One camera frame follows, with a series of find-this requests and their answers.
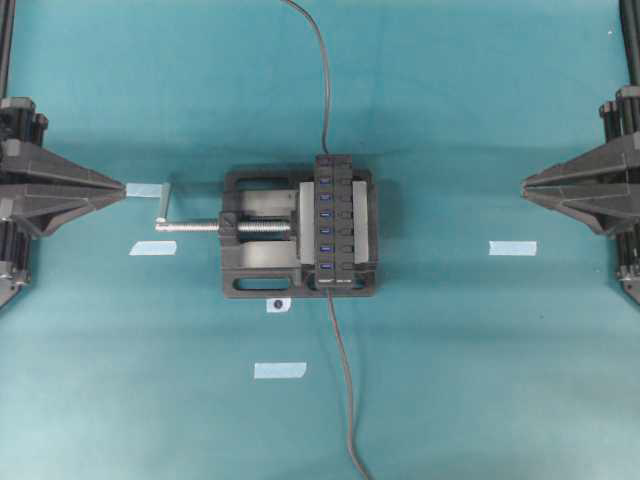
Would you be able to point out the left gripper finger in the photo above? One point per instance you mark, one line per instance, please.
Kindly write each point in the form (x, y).
(41, 212)
(28, 161)

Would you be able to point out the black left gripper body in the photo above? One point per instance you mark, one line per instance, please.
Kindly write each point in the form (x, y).
(19, 121)

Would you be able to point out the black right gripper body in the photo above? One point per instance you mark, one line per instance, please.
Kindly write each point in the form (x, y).
(621, 117)

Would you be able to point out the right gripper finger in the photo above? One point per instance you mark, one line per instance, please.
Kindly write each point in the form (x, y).
(605, 213)
(607, 165)

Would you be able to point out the black multiport USB hub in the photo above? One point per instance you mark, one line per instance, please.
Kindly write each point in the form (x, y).
(334, 225)

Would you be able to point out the blue tape strip upper left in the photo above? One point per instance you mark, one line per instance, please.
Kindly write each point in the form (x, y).
(143, 190)

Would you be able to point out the blue tape strip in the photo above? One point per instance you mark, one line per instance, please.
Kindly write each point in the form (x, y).
(143, 190)
(154, 248)
(279, 370)
(513, 248)

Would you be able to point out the blue tape strip right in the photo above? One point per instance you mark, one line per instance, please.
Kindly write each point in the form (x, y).
(513, 248)

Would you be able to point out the black bench vise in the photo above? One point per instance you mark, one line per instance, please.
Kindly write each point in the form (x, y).
(266, 231)

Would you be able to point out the white sticker with dark dot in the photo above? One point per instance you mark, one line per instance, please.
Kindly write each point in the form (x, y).
(278, 305)

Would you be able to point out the blue tape strip bottom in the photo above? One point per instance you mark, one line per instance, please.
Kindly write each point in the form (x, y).
(279, 370)

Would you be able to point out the black right frame post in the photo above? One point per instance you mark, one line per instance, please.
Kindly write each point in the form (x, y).
(629, 18)

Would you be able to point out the black frame post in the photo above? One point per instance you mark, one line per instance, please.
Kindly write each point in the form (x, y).
(7, 16)
(629, 18)

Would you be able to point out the black left frame post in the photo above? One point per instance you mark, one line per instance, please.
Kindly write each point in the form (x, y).
(7, 16)

